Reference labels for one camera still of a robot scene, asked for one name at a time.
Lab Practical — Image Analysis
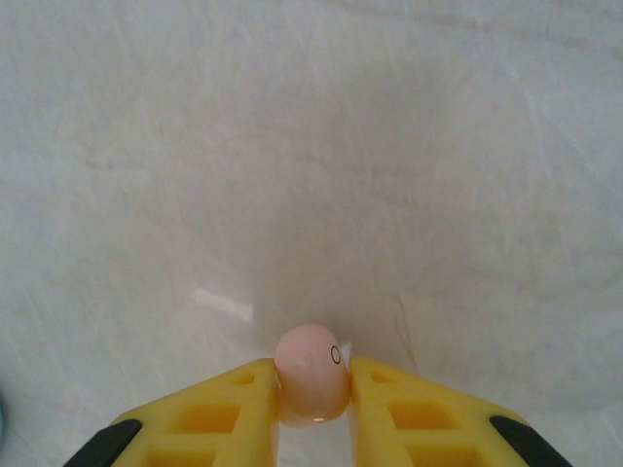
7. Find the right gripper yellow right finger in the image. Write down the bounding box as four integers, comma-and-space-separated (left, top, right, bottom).
348, 356, 562, 467

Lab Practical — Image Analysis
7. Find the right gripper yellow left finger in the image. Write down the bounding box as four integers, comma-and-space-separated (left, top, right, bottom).
62, 357, 282, 467

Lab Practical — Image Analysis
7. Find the pink wireless earbud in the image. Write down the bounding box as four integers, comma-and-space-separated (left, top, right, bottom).
274, 323, 352, 432

